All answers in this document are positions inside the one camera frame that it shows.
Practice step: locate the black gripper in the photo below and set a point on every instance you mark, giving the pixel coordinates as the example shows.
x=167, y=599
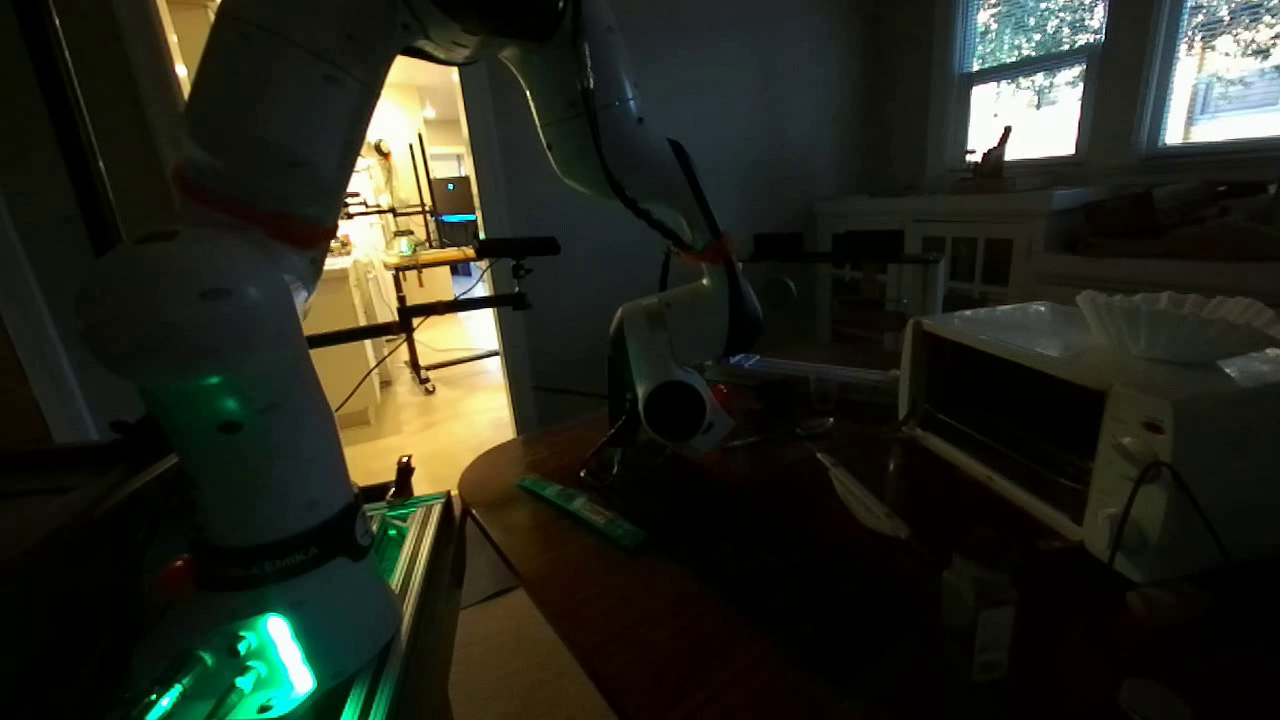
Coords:
x=762, y=419

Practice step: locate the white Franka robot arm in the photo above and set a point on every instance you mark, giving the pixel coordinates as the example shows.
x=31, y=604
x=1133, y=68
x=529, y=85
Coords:
x=227, y=344

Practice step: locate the white plastic spoon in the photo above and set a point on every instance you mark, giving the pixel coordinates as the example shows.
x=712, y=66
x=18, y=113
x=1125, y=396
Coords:
x=860, y=496

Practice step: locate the green rectangular strip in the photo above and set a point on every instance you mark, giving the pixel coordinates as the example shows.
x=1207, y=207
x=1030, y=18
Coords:
x=586, y=514

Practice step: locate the white cabinet with glass panes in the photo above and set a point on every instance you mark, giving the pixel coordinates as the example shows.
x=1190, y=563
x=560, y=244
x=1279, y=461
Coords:
x=987, y=260

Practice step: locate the black boom stand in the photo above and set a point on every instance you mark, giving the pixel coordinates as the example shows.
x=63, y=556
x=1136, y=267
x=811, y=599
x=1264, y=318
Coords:
x=441, y=311

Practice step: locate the small dark figurine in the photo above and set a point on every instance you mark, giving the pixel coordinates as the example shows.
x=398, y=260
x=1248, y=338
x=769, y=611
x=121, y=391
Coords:
x=993, y=159

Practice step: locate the rolling cart wooden top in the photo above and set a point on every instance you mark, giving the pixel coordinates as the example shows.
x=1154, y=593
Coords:
x=433, y=260

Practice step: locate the small black knob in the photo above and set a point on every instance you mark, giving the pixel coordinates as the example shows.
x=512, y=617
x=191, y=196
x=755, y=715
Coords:
x=400, y=478

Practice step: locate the aluminium robot mounting base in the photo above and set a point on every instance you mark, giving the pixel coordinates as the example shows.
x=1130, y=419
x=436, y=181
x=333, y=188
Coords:
x=412, y=535

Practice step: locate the black computer monitor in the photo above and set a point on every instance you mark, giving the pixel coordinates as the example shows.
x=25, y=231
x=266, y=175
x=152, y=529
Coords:
x=456, y=207

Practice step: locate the white coffee filter stack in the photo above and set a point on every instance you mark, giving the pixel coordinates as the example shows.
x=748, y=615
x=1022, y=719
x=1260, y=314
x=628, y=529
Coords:
x=1172, y=326

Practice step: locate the white framed window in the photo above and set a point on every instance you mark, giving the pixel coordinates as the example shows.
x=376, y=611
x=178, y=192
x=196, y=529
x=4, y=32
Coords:
x=1221, y=74
x=1035, y=81

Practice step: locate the white toaster oven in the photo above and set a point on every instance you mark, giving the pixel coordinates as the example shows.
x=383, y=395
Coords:
x=1203, y=466

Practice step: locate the white plastic bag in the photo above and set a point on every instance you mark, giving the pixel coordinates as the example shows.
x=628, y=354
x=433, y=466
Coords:
x=1248, y=370

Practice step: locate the glass oven door white frame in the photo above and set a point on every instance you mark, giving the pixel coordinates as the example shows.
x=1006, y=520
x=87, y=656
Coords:
x=843, y=372

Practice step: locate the black stereo camera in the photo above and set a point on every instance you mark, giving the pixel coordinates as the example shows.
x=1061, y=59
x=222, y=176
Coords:
x=519, y=248

